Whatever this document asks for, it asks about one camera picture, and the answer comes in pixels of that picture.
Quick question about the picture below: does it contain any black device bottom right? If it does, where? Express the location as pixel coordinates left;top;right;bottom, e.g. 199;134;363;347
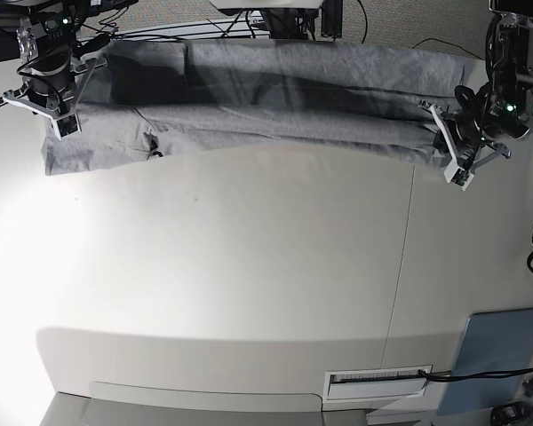
489;401;533;426

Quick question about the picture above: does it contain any grey T-shirt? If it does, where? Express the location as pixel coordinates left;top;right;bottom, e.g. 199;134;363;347
42;40;465;175

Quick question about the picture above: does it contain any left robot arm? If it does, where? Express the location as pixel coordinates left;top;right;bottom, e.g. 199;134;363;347
419;1;533;190

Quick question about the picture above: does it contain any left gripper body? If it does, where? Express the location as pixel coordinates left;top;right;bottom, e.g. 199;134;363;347
418;100;504;191

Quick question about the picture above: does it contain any blue-grey flat panel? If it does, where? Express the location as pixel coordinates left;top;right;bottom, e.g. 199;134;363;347
437;308;533;416

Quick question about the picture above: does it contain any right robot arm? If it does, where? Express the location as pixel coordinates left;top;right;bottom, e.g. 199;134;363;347
0;1;110;139

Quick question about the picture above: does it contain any black cable on table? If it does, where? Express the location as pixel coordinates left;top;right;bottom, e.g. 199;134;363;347
419;366;533;383

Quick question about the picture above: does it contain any black aluminium frame post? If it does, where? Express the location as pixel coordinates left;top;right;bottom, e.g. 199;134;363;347
320;0;343;41

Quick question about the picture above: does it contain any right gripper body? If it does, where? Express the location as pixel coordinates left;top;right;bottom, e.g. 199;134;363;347
0;56;107;140

